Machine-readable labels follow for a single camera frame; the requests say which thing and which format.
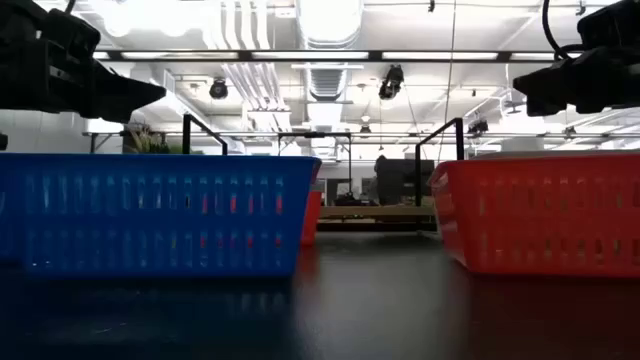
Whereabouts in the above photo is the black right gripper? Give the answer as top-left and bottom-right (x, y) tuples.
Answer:
(513, 44), (640, 118)

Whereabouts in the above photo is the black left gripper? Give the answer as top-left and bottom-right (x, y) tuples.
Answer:
(0, 27), (167, 124)

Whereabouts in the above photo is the blue slotted plastic basket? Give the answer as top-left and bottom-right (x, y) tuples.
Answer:
(0, 152), (323, 279)
(0, 214), (25, 265)

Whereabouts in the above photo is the red slotted plastic basket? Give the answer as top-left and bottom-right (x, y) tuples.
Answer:
(428, 152), (640, 278)
(300, 188), (325, 247)

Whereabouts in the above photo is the potted plant in patterned pot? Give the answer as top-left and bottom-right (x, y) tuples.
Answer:
(122, 122), (205, 155)

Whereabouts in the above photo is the black background monitor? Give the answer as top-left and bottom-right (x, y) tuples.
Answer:
(373, 154), (436, 207)

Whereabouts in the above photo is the black table mat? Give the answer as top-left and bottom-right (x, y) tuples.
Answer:
(0, 230), (640, 360)

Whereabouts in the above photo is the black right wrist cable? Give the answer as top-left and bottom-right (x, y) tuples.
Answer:
(541, 0), (584, 61)

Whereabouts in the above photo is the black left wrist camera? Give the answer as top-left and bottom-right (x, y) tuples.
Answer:
(34, 8), (102, 52)

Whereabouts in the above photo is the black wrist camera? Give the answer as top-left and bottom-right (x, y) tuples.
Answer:
(577, 0), (640, 49)
(34, 8), (102, 52)

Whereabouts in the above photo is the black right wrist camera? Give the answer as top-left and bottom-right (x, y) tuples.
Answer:
(577, 0), (640, 49)

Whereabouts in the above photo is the white round ventilation duct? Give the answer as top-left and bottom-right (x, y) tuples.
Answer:
(293, 0), (365, 104)

